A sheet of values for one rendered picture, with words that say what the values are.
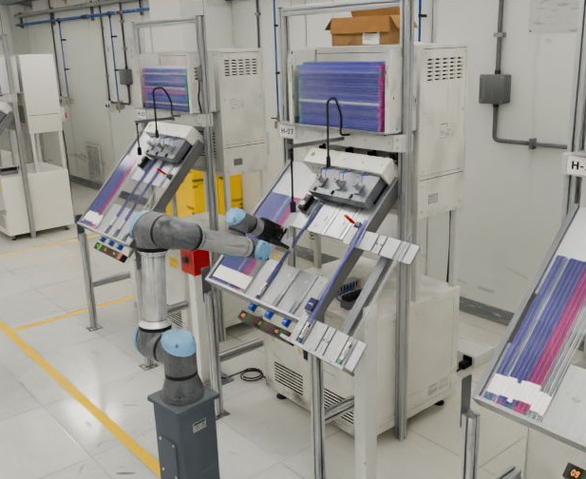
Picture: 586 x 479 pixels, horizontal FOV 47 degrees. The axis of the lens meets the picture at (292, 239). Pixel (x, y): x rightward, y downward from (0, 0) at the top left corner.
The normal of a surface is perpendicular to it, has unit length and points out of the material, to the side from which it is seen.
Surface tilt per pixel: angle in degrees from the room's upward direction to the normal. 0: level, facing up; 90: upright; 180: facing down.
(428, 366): 90
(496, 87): 90
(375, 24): 75
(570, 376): 44
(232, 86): 90
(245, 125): 90
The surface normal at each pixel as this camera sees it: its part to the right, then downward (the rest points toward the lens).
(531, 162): -0.77, 0.21
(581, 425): -0.56, -0.54
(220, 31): 0.64, 0.19
